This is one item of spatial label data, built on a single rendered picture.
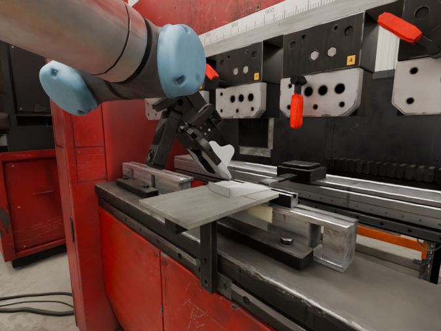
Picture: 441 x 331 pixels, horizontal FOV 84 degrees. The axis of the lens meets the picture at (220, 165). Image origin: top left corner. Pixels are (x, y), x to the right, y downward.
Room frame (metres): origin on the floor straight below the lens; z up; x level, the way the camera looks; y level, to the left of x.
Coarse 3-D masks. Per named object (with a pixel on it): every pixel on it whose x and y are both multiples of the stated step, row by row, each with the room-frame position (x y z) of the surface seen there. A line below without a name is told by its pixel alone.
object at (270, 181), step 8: (296, 160) 0.84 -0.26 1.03; (280, 168) 0.79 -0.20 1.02; (288, 168) 0.77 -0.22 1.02; (296, 168) 0.76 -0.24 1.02; (304, 168) 0.74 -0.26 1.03; (312, 168) 0.74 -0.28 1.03; (320, 168) 0.76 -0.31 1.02; (280, 176) 0.72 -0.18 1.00; (288, 176) 0.72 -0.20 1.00; (296, 176) 0.74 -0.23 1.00; (304, 176) 0.73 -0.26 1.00; (312, 176) 0.72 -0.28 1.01; (320, 176) 0.76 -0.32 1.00; (264, 184) 0.65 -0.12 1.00; (272, 184) 0.65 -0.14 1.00
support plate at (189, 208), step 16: (176, 192) 0.56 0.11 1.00; (192, 192) 0.56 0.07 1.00; (208, 192) 0.56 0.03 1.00; (272, 192) 0.56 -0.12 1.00; (160, 208) 0.45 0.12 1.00; (176, 208) 0.45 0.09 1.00; (192, 208) 0.45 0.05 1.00; (208, 208) 0.45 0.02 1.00; (224, 208) 0.45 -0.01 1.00; (240, 208) 0.47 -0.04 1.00; (192, 224) 0.38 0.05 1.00
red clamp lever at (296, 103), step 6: (294, 78) 0.47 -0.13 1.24; (300, 78) 0.46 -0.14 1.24; (294, 84) 0.47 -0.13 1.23; (300, 84) 0.47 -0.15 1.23; (294, 90) 0.47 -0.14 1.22; (300, 90) 0.47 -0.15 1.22; (294, 96) 0.47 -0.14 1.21; (300, 96) 0.47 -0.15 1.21; (294, 102) 0.47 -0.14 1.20; (300, 102) 0.47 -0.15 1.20; (294, 108) 0.47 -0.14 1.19; (300, 108) 0.47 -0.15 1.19; (294, 114) 0.47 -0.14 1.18; (300, 114) 0.47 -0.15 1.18; (294, 120) 0.47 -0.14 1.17; (300, 120) 0.47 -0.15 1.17; (294, 126) 0.47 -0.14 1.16; (300, 126) 0.47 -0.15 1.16
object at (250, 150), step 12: (240, 120) 0.66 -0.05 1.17; (252, 120) 0.63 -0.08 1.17; (264, 120) 0.60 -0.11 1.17; (240, 132) 0.66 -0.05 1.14; (252, 132) 0.63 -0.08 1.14; (264, 132) 0.60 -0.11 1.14; (240, 144) 0.66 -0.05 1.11; (252, 144) 0.63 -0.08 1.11; (264, 144) 0.60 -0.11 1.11; (264, 156) 0.61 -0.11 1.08
